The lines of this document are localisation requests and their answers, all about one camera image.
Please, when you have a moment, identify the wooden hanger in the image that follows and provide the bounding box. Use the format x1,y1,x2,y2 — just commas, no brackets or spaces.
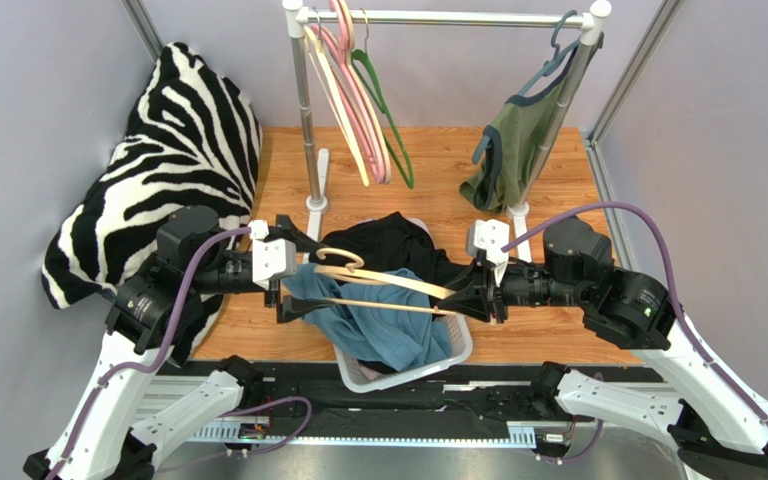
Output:
314,247,457,316

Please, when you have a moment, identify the blue ribbed tank top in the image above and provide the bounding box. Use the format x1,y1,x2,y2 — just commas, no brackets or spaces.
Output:
283,263,452,373

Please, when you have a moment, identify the pink lilac tank top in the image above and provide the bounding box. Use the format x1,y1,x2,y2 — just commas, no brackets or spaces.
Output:
356,361,381,381

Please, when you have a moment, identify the olive green tank top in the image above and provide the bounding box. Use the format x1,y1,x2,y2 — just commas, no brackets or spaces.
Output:
460,36,604,213

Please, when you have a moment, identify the green hanger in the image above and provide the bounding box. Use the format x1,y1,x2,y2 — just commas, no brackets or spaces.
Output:
351,9,415,189

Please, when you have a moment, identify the pink plastic hanger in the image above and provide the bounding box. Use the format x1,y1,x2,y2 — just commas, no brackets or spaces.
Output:
312,1,392,186

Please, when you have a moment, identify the beige hanger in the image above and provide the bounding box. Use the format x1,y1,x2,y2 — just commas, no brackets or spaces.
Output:
329,1,392,184

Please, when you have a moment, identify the cream white hanger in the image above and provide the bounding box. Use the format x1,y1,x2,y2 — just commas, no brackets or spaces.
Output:
304,26,370,187

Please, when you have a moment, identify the blue grey hanger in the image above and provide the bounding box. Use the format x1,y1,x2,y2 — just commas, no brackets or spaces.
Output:
470,9,585,168

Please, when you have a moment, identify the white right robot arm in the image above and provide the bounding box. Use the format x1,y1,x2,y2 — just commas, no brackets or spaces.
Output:
439,216,768,479

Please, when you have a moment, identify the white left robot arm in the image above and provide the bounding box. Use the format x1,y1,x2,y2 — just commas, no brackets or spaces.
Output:
23,206,321,479

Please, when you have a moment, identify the white metal clothes rack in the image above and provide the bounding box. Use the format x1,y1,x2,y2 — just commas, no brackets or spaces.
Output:
279,0,612,264

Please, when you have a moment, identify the white plastic laundry basket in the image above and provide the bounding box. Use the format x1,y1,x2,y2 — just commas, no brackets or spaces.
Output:
324,212,472,393

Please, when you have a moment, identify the zebra striped pillow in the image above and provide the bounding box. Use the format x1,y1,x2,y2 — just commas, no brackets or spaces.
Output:
41,42,263,367

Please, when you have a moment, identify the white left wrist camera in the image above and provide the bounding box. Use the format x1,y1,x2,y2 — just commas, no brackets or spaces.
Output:
248,220,298,289

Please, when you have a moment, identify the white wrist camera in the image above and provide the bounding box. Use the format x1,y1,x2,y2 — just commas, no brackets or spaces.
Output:
466,219,510,286
248,220,298,289

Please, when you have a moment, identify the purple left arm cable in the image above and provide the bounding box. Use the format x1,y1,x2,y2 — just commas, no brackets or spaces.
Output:
43,226,253,480

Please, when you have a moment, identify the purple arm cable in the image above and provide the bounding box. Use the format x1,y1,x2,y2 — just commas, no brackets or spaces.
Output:
43,226,253,480
500,200,768,480

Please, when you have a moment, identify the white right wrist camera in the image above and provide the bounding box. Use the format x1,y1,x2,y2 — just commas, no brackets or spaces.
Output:
466,219,510,286

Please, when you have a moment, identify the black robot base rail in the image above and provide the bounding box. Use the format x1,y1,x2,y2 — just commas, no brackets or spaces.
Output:
110,359,645,444

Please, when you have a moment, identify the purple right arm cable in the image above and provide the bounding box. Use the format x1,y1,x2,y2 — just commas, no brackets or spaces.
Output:
500,200,768,480

